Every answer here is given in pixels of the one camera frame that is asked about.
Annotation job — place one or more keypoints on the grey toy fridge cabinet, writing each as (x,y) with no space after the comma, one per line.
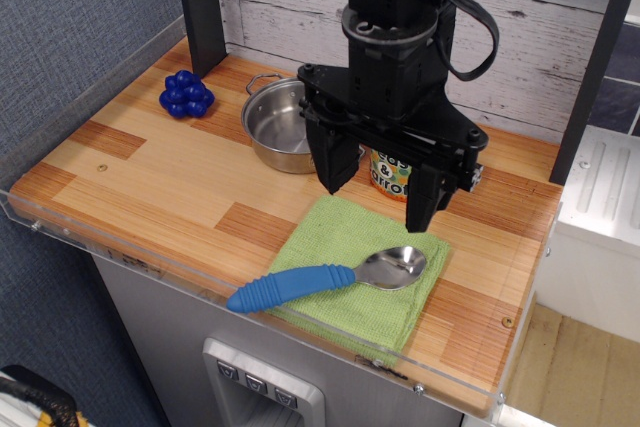
(168,325)

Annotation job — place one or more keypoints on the dark upright post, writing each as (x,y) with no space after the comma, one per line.
(606,39)
(205,34)

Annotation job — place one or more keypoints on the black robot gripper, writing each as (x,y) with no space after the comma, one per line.
(392,99)

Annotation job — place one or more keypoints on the black and yellow object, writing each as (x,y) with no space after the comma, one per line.
(28,399)

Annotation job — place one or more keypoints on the clear acrylic table guard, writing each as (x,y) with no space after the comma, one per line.
(190,200)

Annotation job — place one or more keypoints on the blue handled metal spoon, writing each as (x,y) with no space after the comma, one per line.
(390,269)

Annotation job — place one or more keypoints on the white toy sink unit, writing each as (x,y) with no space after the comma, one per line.
(590,269)

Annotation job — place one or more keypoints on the peas and carrots can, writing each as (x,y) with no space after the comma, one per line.
(389,176)

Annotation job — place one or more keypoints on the small steel pot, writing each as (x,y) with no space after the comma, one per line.
(272,118)

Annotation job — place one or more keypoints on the silver dispenser button panel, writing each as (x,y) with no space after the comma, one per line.
(251,392)

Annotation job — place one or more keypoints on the blue toy grape bunch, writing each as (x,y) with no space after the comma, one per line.
(185,95)

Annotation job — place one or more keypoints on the dark left upright post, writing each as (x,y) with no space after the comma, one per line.
(205,34)

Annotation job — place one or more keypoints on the dark right upright post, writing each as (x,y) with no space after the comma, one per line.
(606,39)

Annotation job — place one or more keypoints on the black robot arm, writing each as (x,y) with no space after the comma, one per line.
(409,22)

